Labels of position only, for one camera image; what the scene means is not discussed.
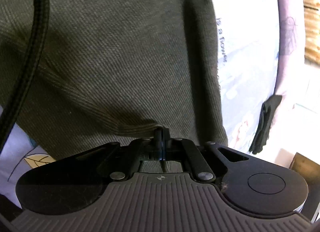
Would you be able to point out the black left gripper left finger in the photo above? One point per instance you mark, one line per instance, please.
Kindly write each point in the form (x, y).
(152, 147)

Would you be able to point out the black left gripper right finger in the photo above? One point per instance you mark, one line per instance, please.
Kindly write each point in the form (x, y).
(171, 146)

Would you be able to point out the dark brown ribbed pants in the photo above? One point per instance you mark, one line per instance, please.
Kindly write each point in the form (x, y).
(114, 70)

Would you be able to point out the folded black garment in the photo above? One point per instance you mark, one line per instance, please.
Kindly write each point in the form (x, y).
(267, 112)

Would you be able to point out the pink quilt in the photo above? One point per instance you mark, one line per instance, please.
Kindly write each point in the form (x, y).
(291, 46)

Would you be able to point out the wooden plank headboard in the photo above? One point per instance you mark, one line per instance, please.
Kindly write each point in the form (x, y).
(311, 15)

